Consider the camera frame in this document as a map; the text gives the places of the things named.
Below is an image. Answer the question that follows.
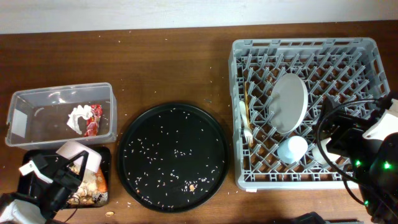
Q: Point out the white bowl with leftovers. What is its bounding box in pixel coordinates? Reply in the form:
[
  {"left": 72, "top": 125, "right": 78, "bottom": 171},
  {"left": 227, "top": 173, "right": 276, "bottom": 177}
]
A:
[{"left": 56, "top": 141, "right": 102, "bottom": 173}]

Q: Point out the red snack wrapper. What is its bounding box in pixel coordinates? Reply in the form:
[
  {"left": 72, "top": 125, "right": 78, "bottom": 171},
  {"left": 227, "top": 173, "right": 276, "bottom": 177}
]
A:
[{"left": 84, "top": 104, "right": 103, "bottom": 137}]

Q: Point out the white paper cup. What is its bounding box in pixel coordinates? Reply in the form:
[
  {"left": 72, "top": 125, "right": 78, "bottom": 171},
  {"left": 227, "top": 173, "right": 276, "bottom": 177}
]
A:
[{"left": 312, "top": 138, "right": 340, "bottom": 165}]

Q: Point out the grey round plate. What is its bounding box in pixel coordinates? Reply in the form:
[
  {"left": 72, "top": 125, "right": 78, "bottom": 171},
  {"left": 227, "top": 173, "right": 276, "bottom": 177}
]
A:
[{"left": 268, "top": 73, "right": 308, "bottom": 134}]

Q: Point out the white napkin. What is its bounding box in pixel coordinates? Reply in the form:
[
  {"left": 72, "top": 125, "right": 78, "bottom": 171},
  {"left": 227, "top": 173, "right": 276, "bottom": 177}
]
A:
[{"left": 67, "top": 105, "right": 93, "bottom": 134}]

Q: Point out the light blue cup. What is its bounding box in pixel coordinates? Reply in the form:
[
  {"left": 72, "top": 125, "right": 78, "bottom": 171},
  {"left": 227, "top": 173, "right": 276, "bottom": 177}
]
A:
[{"left": 277, "top": 136, "right": 308, "bottom": 164}]

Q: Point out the wooden chopstick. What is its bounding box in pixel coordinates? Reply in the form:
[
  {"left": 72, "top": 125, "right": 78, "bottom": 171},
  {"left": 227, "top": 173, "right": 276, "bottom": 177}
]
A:
[{"left": 244, "top": 82, "right": 253, "bottom": 147}]

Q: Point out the white plastic fork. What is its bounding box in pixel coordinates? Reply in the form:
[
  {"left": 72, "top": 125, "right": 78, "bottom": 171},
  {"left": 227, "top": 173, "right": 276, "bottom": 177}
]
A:
[{"left": 239, "top": 101, "right": 253, "bottom": 145}]

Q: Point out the orange carrot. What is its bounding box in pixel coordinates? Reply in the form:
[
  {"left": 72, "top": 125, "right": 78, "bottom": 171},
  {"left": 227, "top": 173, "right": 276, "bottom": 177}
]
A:
[{"left": 95, "top": 168, "right": 108, "bottom": 193}]

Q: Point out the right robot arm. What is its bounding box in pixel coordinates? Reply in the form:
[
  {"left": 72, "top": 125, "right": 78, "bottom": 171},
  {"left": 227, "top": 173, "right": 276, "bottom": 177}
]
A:
[{"left": 315, "top": 93, "right": 397, "bottom": 223}]

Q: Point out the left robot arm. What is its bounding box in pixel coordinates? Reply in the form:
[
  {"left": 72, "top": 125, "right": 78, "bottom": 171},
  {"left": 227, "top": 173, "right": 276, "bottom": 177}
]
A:
[{"left": 1, "top": 151, "right": 89, "bottom": 223}]

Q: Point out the grey plastic dishwasher rack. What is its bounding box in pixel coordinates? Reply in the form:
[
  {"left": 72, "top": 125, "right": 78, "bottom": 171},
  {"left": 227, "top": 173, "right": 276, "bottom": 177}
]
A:
[{"left": 228, "top": 38, "right": 390, "bottom": 192}]

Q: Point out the food leftovers pile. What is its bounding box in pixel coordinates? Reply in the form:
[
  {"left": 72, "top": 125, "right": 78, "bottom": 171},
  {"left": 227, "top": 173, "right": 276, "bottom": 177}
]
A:
[{"left": 67, "top": 169, "right": 108, "bottom": 207}]

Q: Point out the clear plastic bin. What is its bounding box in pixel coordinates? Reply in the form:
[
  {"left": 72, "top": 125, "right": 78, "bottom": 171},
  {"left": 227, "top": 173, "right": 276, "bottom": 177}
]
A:
[{"left": 5, "top": 83, "right": 117, "bottom": 150}]

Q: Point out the round black serving tray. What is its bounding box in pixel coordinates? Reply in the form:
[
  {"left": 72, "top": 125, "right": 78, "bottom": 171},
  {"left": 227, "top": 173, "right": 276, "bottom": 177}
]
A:
[{"left": 116, "top": 103, "right": 229, "bottom": 213}]

